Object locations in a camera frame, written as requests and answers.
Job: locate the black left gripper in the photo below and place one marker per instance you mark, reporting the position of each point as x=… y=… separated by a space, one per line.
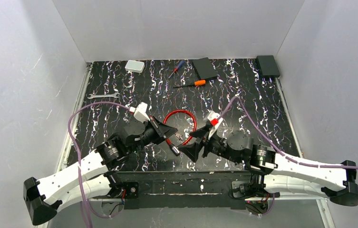
x=158 y=130

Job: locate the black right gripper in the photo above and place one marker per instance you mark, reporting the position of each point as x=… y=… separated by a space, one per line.
x=204 y=142

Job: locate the silver key pair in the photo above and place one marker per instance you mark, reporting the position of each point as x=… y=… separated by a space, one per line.
x=179 y=136

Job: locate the red cable lock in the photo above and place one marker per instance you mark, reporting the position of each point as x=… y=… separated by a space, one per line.
x=186 y=122

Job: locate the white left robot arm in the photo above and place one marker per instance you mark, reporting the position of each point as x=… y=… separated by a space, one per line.
x=91 y=177

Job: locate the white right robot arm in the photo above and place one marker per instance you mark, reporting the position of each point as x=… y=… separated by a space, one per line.
x=271 y=172

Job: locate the silver open-end wrench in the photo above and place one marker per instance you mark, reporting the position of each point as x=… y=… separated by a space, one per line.
x=92 y=96

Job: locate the blue red screwdriver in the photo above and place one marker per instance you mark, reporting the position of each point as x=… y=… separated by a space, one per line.
x=179 y=65

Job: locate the white plastic box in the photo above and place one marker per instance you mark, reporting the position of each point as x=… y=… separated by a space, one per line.
x=134 y=66

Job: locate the black flat plate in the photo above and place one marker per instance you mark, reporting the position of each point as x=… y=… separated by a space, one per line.
x=204 y=69

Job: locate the black electronics box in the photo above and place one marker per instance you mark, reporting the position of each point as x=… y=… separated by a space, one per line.
x=267 y=66

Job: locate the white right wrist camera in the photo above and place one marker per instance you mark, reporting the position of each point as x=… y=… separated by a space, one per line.
x=215 y=120

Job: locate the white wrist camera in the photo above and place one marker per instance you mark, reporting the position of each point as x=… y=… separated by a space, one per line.
x=139 y=112
x=215 y=120

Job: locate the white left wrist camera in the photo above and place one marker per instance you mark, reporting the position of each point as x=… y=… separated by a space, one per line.
x=139 y=112

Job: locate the orange handled screwdriver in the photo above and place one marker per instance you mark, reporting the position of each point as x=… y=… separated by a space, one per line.
x=196 y=83

